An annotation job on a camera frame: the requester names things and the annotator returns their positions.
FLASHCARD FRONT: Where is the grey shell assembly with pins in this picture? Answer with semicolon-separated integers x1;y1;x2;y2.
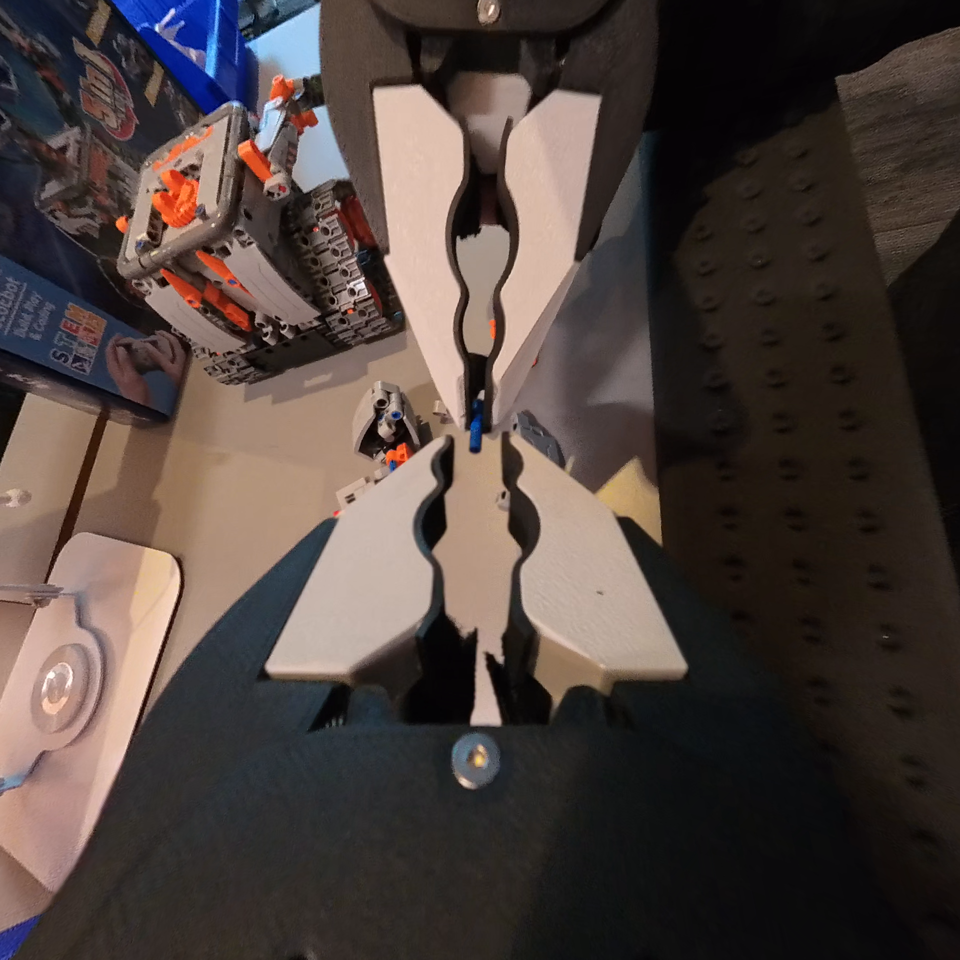
351;378;423;472

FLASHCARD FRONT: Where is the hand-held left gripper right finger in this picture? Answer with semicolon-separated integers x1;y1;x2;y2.
502;433;689;723

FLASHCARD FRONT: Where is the white booklet stand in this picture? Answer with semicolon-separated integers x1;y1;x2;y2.
0;531;186;897

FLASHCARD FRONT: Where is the grey orange tracked toy robot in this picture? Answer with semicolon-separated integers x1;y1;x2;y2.
114;73;408;389

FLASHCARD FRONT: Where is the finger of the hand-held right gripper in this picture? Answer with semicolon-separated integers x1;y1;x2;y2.
483;88;603;438
371;82;483;438

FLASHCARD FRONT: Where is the small grey orange connector assembly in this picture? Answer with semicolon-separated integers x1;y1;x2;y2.
335;471;395;520

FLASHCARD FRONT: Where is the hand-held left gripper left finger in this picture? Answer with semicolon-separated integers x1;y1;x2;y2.
262;433;457;723

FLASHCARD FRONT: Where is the blue robot kit box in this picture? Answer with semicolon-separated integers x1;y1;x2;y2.
0;0;256;430

